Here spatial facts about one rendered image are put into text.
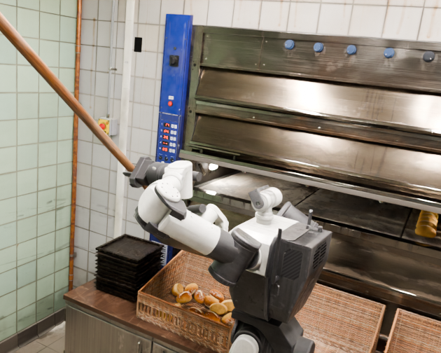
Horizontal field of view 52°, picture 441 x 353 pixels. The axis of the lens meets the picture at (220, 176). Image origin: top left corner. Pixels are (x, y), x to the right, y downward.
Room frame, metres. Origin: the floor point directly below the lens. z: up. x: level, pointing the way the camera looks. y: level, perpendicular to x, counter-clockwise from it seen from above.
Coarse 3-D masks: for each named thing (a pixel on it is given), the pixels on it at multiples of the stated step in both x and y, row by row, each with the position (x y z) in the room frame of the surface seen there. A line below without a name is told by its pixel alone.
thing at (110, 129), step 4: (100, 120) 2.80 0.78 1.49; (104, 120) 2.79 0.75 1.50; (108, 120) 2.77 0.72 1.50; (112, 120) 2.79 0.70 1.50; (116, 120) 2.82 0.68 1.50; (104, 124) 2.79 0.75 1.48; (108, 124) 2.77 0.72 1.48; (112, 124) 2.79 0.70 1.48; (116, 124) 2.83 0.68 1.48; (108, 128) 2.77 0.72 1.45; (112, 128) 2.79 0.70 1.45; (116, 128) 2.83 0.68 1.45; (108, 132) 2.77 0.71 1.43; (112, 132) 2.79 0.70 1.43; (116, 132) 2.83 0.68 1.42
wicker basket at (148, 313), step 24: (168, 264) 2.36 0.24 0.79; (192, 264) 2.50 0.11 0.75; (144, 288) 2.17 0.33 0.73; (168, 288) 2.37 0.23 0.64; (216, 288) 2.39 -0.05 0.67; (144, 312) 2.11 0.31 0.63; (168, 312) 2.05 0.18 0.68; (192, 312) 1.98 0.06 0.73; (192, 336) 1.98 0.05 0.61; (216, 336) 2.03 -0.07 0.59
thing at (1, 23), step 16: (0, 16) 1.10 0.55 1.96; (16, 32) 1.14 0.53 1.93; (16, 48) 1.16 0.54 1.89; (32, 64) 1.20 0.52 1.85; (48, 80) 1.24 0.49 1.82; (64, 96) 1.29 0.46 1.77; (80, 112) 1.35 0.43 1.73; (96, 128) 1.41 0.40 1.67; (112, 144) 1.48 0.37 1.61; (128, 160) 1.56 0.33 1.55
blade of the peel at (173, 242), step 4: (160, 240) 2.27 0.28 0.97; (164, 240) 2.24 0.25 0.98; (168, 240) 2.21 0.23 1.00; (172, 240) 2.17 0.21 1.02; (176, 240) 2.14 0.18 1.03; (168, 244) 2.29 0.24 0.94; (172, 244) 2.25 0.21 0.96; (176, 244) 2.21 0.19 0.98; (180, 244) 2.18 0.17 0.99; (184, 244) 2.15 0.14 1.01; (176, 248) 2.28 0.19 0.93; (180, 248) 2.25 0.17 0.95; (184, 248) 2.21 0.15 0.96; (188, 248) 2.18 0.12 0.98; (192, 252) 2.22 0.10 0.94; (196, 252) 2.19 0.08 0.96; (204, 256) 2.20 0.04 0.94
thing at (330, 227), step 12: (192, 192) 2.58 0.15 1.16; (204, 192) 2.55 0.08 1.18; (228, 204) 2.48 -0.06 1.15; (240, 204) 2.45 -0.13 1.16; (312, 216) 2.31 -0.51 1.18; (324, 228) 2.23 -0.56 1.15; (336, 228) 2.21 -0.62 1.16; (348, 228) 2.18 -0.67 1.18; (360, 228) 2.20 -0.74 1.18; (372, 240) 2.13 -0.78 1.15; (384, 240) 2.11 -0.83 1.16; (396, 240) 2.08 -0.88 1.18; (408, 240) 2.10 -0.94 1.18; (420, 252) 2.03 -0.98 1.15; (432, 252) 2.01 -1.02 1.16
